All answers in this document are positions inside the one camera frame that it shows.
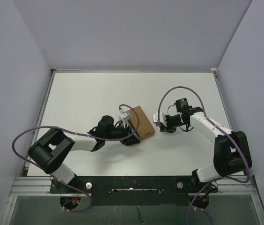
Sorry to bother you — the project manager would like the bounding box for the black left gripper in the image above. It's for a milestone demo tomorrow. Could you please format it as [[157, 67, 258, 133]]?
[[104, 120, 140, 145]]

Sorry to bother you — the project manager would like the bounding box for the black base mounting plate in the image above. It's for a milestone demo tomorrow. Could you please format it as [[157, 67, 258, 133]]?
[[50, 176, 218, 206]]

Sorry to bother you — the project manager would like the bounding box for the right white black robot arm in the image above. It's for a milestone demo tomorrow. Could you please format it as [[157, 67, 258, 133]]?
[[153, 106, 252, 192]]

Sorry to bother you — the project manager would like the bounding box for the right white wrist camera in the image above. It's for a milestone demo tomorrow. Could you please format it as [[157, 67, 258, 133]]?
[[153, 112, 167, 127]]

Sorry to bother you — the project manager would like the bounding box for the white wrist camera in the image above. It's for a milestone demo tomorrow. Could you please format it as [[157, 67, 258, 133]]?
[[118, 104, 132, 122], [153, 112, 167, 127]]

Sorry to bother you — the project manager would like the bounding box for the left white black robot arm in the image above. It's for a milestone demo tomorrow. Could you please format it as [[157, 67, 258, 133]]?
[[28, 115, 140, 193]]

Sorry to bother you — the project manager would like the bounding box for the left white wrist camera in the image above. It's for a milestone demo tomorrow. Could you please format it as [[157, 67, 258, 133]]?
[[118, 104, 132, 122]]

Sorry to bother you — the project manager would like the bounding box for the brown cardboard box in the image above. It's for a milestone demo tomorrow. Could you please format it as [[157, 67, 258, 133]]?
[[126, 106, 155, 141]]

